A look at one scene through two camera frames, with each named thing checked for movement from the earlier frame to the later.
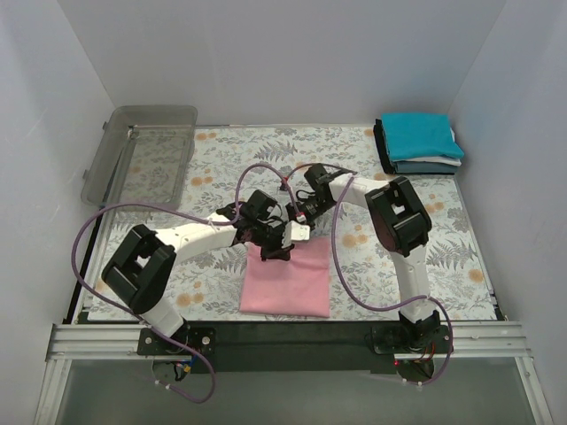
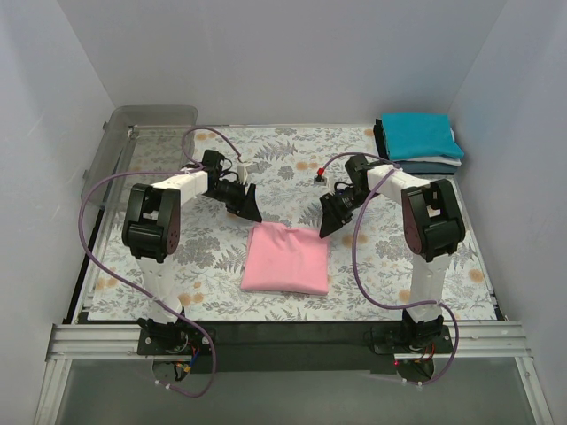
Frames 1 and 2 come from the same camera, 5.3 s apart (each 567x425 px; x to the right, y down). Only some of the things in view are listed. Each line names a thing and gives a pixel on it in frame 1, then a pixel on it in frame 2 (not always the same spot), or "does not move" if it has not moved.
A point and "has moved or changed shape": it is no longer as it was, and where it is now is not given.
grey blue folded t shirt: x=421 y=166 does not move
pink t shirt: x=299 y=287 has moved or changed shape
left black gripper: x=275 y=242 to x=242 y=202
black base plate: x=297 y=347 does not move
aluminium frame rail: x=470 y=341 does not move
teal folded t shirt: x=419 y=135 does not move
